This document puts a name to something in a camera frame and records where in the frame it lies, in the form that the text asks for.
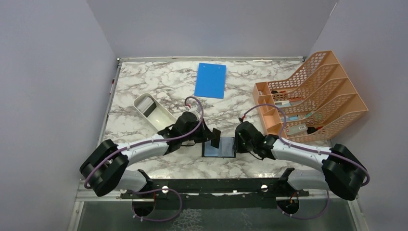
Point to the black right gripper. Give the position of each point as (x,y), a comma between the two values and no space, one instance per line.
(239,148)

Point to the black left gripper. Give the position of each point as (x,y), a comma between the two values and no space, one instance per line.
(206,134)

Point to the black leather card holder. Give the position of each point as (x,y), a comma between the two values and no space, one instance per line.
(225,149)

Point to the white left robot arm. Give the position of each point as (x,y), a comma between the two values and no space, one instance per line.
(105,169)

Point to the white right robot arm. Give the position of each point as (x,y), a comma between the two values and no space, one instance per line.
(334,169)

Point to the blue flat board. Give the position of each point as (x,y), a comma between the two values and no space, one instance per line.
(210,82)

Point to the white oblong plastic tray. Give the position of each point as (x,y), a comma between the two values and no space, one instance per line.
(160,118)

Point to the peach plastic file organizer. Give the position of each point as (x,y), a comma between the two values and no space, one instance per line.
(315,103)

